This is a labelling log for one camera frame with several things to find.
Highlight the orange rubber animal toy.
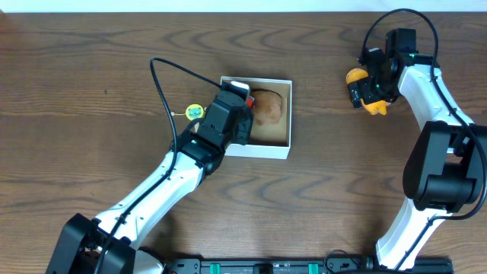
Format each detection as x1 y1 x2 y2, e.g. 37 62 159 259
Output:
345 68 388 116

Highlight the brown plush toy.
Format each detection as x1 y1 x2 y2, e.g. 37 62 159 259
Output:
250 90 282 126

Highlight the red toy truck grey crane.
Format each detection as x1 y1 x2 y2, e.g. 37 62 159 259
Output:
246 95 255 110

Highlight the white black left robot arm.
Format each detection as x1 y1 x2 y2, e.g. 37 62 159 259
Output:
47 81 253 274

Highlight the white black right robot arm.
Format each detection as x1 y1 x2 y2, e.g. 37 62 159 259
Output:
345 28 486 271

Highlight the yellow cat rattle drum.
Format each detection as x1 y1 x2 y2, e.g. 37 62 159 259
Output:
170 104 206 132

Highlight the beige cardboard box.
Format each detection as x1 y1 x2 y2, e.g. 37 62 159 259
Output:
221 76 292 159

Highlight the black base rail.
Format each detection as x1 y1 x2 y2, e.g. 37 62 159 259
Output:
136 256 454 274

